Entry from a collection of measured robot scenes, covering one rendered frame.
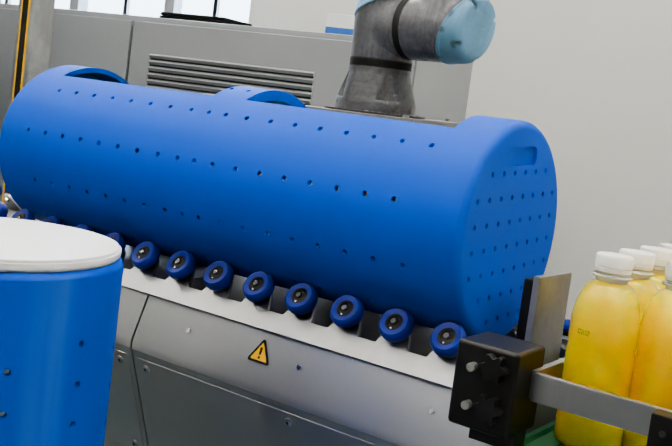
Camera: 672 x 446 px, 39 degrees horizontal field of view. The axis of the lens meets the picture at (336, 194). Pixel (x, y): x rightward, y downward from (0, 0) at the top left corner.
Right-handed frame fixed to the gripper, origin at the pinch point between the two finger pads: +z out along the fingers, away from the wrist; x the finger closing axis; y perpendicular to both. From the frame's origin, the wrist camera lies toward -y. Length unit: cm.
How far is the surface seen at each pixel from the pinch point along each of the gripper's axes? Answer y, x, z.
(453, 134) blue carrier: -31.0, 7.3, 20.7
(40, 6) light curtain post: 104, -31, 5
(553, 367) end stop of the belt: -51, 14, 44
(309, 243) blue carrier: -15.3, 12.3, 37.1
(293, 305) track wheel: -12.8, 10.7, 45.9
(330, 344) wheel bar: -19, 11, 50
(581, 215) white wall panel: 58, -266, 47
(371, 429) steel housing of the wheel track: -29, 12, 58
